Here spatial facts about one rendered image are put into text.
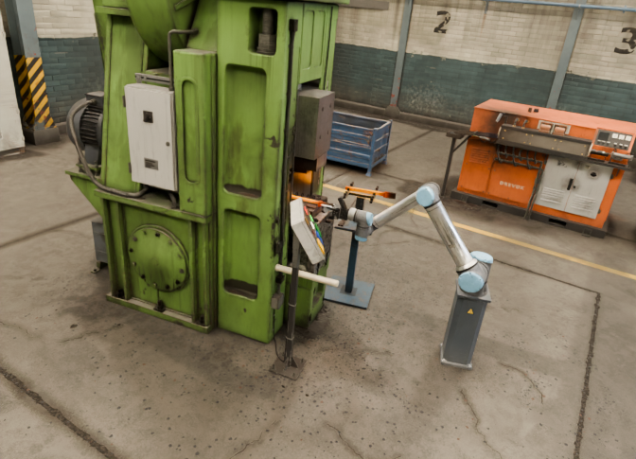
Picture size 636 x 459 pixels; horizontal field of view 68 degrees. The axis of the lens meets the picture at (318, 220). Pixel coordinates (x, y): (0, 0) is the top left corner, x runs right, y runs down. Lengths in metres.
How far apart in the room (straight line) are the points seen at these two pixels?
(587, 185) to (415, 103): 5.51
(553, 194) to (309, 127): 4.14
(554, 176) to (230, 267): 4.37
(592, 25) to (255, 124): 8.17
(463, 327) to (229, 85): 2.23
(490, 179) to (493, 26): 4.61
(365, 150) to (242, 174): 4.16
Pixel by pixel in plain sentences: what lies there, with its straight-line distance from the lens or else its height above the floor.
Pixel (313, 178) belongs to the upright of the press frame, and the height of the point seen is 1.09.
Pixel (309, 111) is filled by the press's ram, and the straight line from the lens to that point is 3.03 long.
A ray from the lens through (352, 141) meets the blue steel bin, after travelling 7.16.
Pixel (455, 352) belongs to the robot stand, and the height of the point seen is 0.12.
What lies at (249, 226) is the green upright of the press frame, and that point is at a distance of 3.23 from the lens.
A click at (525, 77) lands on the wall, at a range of 10.48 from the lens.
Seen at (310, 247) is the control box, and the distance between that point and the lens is 2.69.
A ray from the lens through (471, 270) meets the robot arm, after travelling 3.12.
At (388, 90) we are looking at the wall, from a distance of 11.35.
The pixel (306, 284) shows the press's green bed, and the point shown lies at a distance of 3.52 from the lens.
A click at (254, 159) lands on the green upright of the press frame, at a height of 1.36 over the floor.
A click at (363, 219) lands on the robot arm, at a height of 0.98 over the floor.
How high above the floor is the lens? 2.30
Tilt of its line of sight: 25 degrees down
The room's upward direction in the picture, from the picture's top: 5 degrees clockwise
